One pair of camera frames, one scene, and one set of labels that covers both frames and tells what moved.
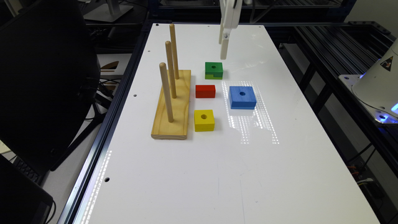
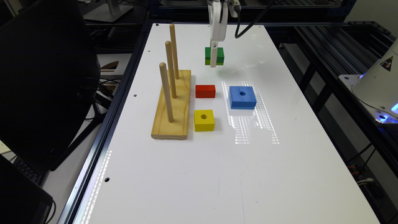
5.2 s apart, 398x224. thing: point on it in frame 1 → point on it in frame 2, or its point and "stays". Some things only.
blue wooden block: (242, 98) stays
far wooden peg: (174, 49) stays
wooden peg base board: (178, 129) stays
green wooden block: (214, 71) → (220, 56)
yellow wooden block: (204, 120) stays
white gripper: (231, 12) → (219, 29)
